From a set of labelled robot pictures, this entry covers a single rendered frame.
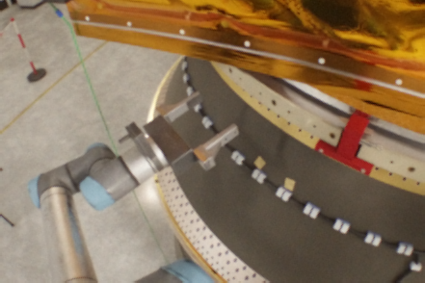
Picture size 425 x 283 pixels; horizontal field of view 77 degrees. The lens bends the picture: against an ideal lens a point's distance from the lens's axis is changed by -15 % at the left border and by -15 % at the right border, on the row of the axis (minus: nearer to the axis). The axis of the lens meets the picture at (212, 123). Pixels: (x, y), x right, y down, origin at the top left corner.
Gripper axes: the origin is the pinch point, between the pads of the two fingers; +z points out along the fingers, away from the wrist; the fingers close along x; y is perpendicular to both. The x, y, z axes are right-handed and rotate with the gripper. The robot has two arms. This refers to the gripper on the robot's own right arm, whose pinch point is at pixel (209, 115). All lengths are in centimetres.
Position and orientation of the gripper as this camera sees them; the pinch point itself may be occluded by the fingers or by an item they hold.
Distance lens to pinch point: 67.4
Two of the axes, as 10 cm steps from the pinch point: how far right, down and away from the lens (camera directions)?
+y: 1.9, 6.3, 7.5
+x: 5.7, 5.5, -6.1
